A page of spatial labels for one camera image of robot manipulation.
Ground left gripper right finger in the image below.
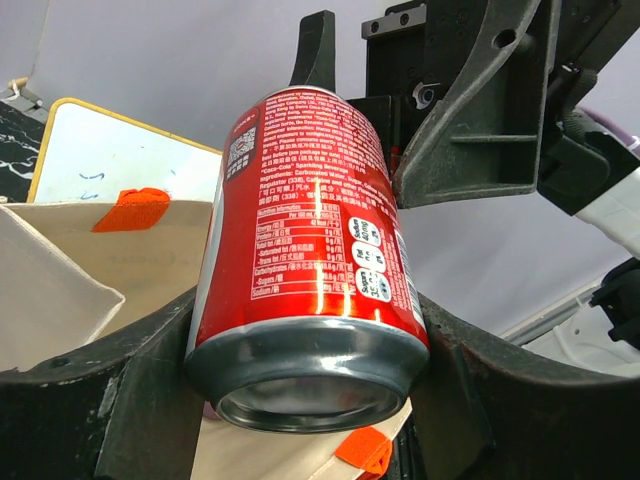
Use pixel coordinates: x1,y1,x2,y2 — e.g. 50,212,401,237
411,297,639,479

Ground beige canvas bag orange handles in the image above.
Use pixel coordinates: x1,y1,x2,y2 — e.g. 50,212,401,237
1,201,411,479

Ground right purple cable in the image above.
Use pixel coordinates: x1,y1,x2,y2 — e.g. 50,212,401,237
574,104,640,151

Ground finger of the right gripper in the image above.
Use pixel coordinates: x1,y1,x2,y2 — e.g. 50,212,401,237
393,1,561,209
289,10,336,92

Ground red cola can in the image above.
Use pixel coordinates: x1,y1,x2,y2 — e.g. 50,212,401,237
185,86,430,433

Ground white board wooden frame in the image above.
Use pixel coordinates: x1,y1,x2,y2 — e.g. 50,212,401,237
27,97,222,204

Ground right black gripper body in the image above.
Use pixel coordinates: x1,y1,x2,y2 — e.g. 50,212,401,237
360,1,620,150

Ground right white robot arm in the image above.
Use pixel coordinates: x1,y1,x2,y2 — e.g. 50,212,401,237
354,1,639,346

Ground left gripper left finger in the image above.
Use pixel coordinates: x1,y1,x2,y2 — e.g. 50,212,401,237
1,290,203,479

